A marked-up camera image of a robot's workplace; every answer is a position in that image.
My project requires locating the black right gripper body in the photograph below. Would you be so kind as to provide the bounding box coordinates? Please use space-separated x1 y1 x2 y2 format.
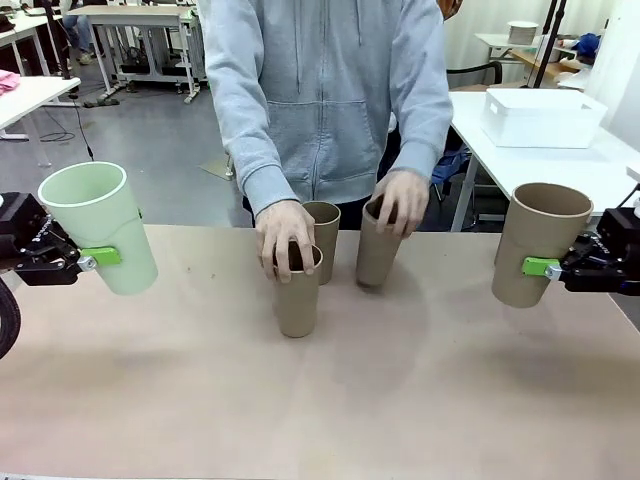
598 207 640 297

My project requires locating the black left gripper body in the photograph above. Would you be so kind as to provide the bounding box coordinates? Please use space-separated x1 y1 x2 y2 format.
0 192 57 275

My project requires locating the brown plastic cup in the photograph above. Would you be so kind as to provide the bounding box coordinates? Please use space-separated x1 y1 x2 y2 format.
299 201 342 286
355 198 404 288
491 182 595 307
272 242 324 339

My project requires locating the light green plastic cup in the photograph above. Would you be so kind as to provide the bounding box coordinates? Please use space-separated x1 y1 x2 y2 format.
37 161 159 296

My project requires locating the white plastic basket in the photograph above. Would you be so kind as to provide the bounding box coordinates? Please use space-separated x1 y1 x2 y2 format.
481 87 609 149

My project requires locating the person right forearm grey sleeve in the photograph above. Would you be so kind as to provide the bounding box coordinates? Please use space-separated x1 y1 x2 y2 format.
219 97 302 219

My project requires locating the person left forearm grey sleeve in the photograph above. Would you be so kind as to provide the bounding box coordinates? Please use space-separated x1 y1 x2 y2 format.
394 87 454 182

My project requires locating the person left hand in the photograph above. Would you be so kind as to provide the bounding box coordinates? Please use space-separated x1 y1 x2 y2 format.
372 169 431 240

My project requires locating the person right hand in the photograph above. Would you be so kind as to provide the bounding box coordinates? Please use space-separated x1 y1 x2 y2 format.
255 199 317 285

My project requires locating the blue bag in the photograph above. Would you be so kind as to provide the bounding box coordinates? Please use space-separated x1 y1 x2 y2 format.
432 151 472 187

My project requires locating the black stand pole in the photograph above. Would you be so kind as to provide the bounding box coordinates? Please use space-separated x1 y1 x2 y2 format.
42 0 81 96

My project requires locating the seated person in jeans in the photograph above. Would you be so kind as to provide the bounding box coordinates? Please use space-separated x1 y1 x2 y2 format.
62 14 97 66

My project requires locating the light wooden desk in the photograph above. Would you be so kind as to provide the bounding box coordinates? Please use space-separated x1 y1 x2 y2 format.
510 48 586 91

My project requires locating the blue cap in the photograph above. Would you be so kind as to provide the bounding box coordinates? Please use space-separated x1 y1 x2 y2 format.
571 33 603 56

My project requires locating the black chair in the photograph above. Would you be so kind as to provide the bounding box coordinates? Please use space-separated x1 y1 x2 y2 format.
446 60 504 94

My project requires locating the black tripod stand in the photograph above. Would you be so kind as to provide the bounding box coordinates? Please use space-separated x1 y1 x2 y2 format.
531 0 569 90

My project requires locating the grey round box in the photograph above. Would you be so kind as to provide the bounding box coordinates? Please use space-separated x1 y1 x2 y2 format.
507 20 540 46

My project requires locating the white background table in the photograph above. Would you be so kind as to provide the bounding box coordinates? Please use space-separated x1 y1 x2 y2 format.
474 32 576 62

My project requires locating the person torso grey hoodie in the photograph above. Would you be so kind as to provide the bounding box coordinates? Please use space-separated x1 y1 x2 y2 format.
203 0 454 229

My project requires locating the white frame desk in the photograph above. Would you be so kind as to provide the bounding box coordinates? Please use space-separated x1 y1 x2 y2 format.
64 5 201 105

